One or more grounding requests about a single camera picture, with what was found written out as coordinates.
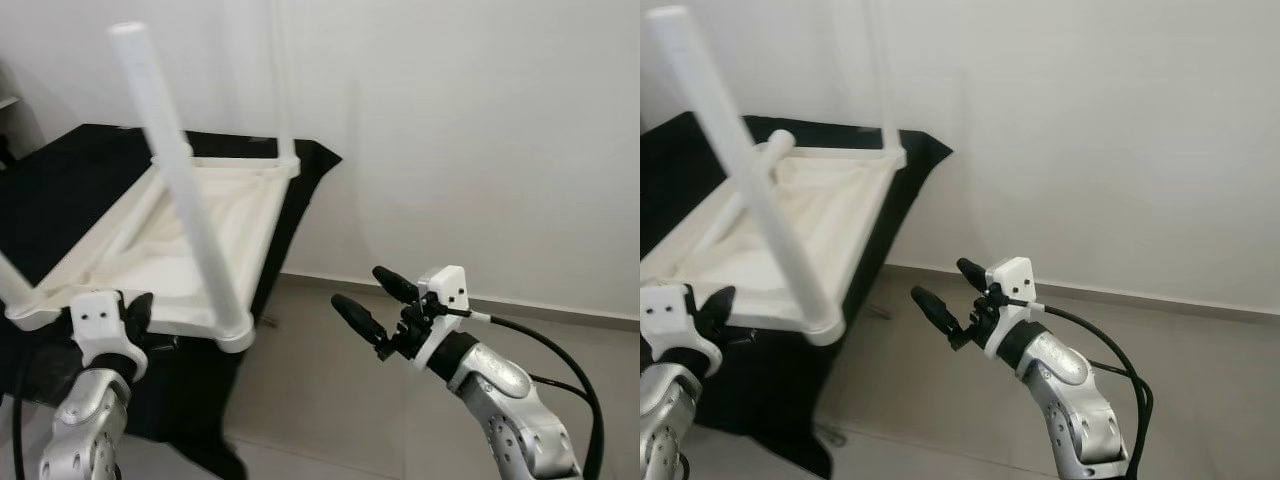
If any white plastic table top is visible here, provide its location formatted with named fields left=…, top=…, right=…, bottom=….
left=5, top=155, right=301, bottom=353
left=640, top=148, right=909, bottom=346

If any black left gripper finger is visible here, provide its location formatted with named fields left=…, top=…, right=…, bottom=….
left=697, top=285, right=738, bottom=337
left=126, top=292, right=155, bottom=337

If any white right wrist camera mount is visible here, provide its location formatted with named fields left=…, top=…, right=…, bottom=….
left=412, top=265, right=471, bottom=371
left=983, top=257, right=1041, bottom=359

